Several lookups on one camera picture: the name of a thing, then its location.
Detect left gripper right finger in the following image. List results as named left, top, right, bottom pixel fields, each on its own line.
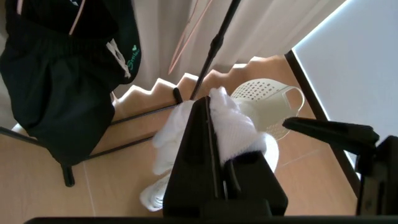
left=222, top=151, right=289, bottom=218

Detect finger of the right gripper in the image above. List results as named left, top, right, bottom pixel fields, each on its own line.
left=282, top=117, right=381, bottom=156

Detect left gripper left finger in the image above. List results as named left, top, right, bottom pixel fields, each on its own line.
left=163, top=95, right=223, bottom=218

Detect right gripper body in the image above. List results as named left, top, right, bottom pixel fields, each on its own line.
left=356, top=135, right=398, bottom=216

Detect white t-shirt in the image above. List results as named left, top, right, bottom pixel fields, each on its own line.
left=139, top=86, right=280, bottom=212

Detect pink clothes hanger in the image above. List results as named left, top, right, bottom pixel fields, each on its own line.
left=16, top=0, right=87, bottom=36
left=167, top=0, right=214, bottom=75

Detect black shorts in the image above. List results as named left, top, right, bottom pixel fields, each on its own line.
left=0, top=0, right=142, bottom=167

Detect white laundry basket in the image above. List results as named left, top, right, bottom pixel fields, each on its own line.
left=230, top=78, right=305, bottom=141

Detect black clothes rack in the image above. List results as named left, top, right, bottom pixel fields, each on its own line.
left=0, top=0, right=242, bottom=188

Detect white curtain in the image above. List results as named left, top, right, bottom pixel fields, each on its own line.
left=0, top=0, right=346, bottom=130

